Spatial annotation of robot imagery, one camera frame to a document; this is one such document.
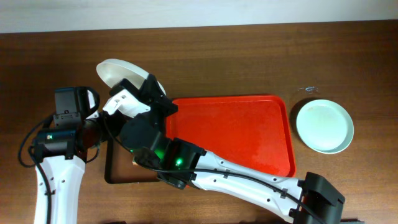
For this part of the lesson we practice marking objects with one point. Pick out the pale green plate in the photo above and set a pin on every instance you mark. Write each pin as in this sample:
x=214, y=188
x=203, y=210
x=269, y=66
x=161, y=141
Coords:
x=324, y=126

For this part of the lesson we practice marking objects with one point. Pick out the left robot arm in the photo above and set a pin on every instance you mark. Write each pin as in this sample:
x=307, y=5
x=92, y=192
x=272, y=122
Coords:
x=59, y=156

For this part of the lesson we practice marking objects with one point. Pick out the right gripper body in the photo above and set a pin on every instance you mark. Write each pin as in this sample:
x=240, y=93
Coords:
x=158, y=104

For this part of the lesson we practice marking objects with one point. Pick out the red plastic tray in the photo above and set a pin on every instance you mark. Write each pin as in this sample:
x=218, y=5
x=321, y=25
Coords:
x=251, y=131

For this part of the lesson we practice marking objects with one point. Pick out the white plate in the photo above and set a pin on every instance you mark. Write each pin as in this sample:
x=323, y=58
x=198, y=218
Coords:
x=121, y=75

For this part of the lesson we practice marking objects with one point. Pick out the black rectangular tray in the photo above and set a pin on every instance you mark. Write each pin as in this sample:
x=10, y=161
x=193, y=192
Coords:
x=121, y=169

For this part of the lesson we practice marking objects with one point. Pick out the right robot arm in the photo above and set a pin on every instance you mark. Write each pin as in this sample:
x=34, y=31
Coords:
x=180, y=163

